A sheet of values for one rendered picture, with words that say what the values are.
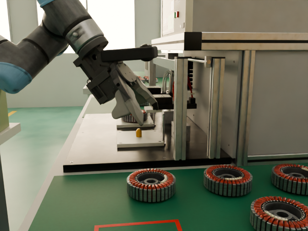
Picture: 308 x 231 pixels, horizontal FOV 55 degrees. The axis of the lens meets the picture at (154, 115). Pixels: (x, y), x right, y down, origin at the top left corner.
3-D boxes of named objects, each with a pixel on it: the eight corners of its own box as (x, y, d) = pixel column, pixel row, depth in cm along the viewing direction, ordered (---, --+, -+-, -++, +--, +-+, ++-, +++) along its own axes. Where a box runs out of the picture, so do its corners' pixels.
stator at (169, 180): (120, 200, 64) (119, 184, 63) (134, 179, 75) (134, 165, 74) (170, 206, 62) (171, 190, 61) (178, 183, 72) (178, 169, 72)
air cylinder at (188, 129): (175, 141, 99) (175, 125, 97) (171, 135, 106) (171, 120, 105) (189, 141, 99) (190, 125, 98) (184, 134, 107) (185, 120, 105)
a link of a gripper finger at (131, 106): (124, 138, 59) (111, 102, 64) (147, 122, 57) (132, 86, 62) (114, 134, 56) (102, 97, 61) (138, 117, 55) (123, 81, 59)
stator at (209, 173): (197, 178, 75) (197, 165, 74) (237, 175, 77) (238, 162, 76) (214, 200, 64) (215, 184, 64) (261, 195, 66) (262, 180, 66)
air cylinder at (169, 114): (163, 123, 122) (163, 111, 121) (161, 119, 129) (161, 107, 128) (175, 123, 123) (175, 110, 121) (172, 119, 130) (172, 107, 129)
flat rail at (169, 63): (178, 72, 78) (178, 61, 78) (151, 62, 138) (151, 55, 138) (183, 72, 78) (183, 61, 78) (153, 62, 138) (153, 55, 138)
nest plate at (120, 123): (116, 128, 116) (116, 124, 116) (116, 118, 130) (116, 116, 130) (154, 126, 118) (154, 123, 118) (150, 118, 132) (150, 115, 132)
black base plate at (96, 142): (63, 173, 79) (62, 165, 79) (85, 118, 141) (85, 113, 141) (230, 164, 85) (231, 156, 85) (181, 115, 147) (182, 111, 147)
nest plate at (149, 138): (117, 147, 93) (117, 144, 92) (116, 134, 107) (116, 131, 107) (164, 145, 94) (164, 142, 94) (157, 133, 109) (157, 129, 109)
